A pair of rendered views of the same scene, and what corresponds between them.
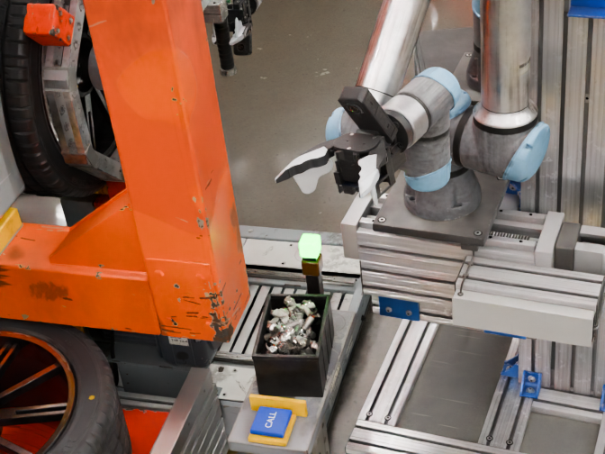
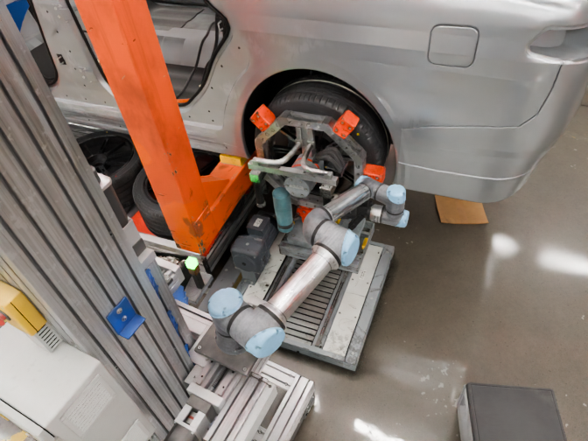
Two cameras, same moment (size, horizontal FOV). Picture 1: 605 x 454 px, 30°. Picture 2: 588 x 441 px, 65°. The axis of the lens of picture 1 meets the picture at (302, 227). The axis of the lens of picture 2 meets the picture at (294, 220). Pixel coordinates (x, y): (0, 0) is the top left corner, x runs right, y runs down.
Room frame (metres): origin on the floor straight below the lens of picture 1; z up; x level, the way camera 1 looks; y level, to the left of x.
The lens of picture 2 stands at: (2.65, -1.33, 2.27)
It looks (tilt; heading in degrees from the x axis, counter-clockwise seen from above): 46 degrees down; 98
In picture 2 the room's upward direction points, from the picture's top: 7 degrees counter-clockwise
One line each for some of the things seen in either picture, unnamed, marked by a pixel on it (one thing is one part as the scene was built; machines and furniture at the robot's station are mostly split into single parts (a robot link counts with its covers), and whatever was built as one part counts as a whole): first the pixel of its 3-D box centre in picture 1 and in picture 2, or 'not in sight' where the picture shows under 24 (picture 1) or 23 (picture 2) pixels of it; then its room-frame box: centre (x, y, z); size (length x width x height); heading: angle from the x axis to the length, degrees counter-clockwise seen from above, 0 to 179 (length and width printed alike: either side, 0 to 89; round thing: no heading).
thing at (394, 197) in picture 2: not in sight; (392, 198); (2.87, 0.06, 0.95); 0.11 x 0.08 x 0.11; 141
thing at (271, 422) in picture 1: (271, 423); not in sight; (1.62, 0.11, 0.47); 0.07 x 0.07 x 0.02; 70
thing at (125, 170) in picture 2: not in sight; (101, 171); (1.07, 1.00, 0.39); 0.66 x 0.66 x 0.24
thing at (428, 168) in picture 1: (418, 151); not in sight; (1.55, -0.20, 1.12); 0.11 x 0.08 x 0.11; 50
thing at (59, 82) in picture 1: (112, 66); (310, 164); (2.52, 0.42, 0.85); 0.54 x 0.07 x 0.54; 160
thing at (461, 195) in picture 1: (441, 177); not in sight; (1.83, -0.28, 0.87); 0.15 x 0.15 x 0.10
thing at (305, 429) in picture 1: (295, 376); (168, 278); (1.78, 0.06, 0.44); 0.43 x 0.17 x 0.03; 160
